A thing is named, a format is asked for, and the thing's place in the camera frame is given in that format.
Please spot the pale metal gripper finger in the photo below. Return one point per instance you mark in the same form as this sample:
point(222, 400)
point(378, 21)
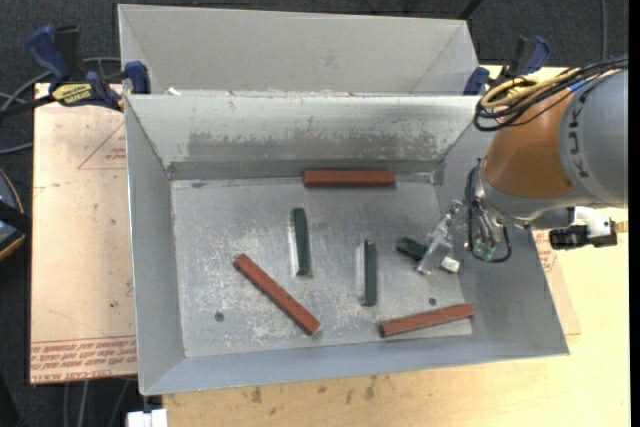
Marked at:
point(440, 265)
point(436, 237)

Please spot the dark green flat block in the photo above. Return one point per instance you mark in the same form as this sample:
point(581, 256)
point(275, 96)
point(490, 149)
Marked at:
point(301, 242)
point(410, 247)
point(370, 273)

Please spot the grey metal bin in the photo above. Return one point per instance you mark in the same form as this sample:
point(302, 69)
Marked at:
point(240, 235)

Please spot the brown cardboard board red print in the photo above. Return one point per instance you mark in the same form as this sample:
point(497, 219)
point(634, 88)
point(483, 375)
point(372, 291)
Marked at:
point(80, 225)

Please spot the red-brown flat block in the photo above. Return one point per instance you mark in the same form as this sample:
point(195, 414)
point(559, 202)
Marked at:
point(276, 294)
point(348, 178)
point(425, 320)

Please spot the black cylinder on white bracket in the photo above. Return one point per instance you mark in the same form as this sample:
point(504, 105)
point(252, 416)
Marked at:
point(580, 236)

